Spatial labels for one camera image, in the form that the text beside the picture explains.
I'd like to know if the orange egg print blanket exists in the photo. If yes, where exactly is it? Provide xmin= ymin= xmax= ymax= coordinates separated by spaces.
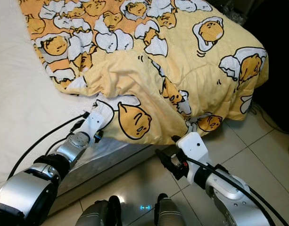
xmin=18 ymin=0 xmax=270 ymax=145

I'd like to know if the grey right robot foot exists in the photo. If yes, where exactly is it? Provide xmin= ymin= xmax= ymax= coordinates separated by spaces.
xmin=154 ymin=193 xmax=187 ymax=226

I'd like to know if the grey robot foot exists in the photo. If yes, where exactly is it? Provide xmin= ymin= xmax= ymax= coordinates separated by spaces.
xmin=154 ymin=193 xmax=187 ymax=226
xmin=76 ymin=195 xmax=122 ymax=226

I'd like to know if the grey left robot foot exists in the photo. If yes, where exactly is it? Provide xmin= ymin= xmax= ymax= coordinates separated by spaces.
xmin=76 ymin=195 xmax=122 ymax=226

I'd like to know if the white quilted mattress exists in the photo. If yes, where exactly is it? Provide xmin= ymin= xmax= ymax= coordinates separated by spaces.
xmin=0 ymin=0 xmax=157 ymax=213

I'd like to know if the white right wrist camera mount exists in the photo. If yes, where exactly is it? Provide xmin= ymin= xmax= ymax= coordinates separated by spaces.
xmin=177 ymin=133 xmax=210 ymax=183

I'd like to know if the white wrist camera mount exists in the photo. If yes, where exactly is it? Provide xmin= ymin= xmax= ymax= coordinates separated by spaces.
xmin=177 ymin=133 xmax=210 ymax=183
xmin=83 ymin=100 xmax=115 ymax=142

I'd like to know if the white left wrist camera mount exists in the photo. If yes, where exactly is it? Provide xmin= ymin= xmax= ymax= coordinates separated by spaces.
xmin=83 ymin=100 xmax=115 ymax=142

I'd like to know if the thin grey floor cable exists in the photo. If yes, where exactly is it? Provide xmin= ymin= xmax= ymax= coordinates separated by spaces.
xmin=253 ymin=101 xmax=289 ymax=138

